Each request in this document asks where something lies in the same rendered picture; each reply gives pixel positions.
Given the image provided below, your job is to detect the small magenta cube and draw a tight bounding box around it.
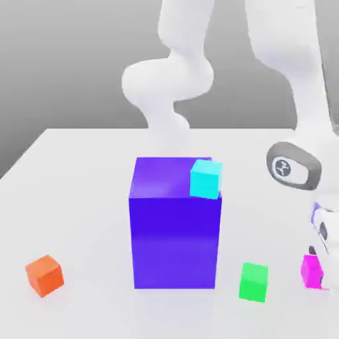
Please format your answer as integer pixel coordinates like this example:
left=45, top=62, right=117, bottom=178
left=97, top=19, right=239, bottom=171
left=300, top=254, right=326, bottom=289

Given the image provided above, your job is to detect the small orange cube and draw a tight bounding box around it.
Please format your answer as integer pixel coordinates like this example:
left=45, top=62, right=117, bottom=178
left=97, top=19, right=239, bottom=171
left=24, top=254, right=65, bottom=299

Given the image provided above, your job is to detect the small cyan cube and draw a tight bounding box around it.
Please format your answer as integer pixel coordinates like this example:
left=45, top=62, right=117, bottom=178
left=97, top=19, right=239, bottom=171
left=189, top=159, right=224, bottom=200

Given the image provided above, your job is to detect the large blue box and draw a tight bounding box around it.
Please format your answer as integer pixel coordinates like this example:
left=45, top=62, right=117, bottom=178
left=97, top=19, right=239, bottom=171
left=128, top=156, right=222, bottom=290

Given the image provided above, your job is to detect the small green cube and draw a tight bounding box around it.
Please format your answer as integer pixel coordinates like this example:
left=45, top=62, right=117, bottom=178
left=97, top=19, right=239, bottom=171
left=238, top=262, right=269, bottom=303

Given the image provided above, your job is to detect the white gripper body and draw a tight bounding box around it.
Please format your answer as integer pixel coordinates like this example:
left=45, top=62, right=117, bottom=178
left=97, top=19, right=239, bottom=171
left=316, top=244, right=339, bottom=291

